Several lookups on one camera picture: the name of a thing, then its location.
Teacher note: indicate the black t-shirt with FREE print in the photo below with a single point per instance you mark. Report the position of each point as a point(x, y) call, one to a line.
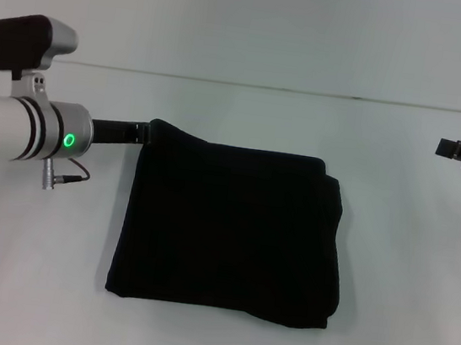
point(228, 223)

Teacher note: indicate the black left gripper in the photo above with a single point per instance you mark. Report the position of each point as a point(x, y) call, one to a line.
point(119, 132)

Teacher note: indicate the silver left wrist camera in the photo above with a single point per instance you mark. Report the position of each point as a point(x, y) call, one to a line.
point(22, 43)

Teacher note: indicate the silver left camera bracket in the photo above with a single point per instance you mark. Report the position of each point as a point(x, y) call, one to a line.
point(31, 86)

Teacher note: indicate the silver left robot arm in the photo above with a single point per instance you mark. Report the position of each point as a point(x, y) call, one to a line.
point(15, 131)

